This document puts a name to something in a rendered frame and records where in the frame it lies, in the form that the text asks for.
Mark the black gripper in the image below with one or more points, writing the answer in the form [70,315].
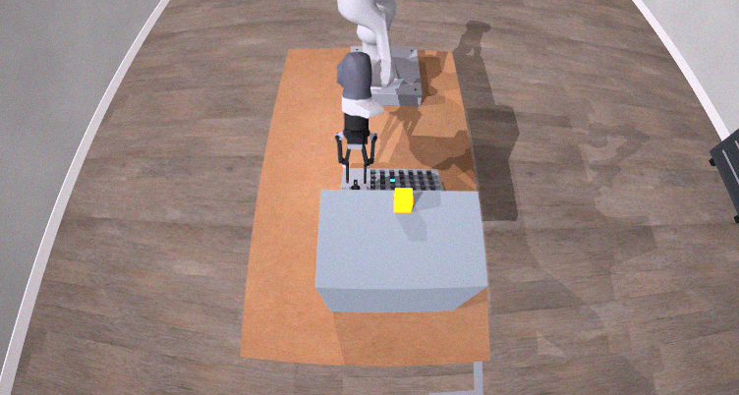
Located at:
[356,123]

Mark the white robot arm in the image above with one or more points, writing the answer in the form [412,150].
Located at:
[374,20]

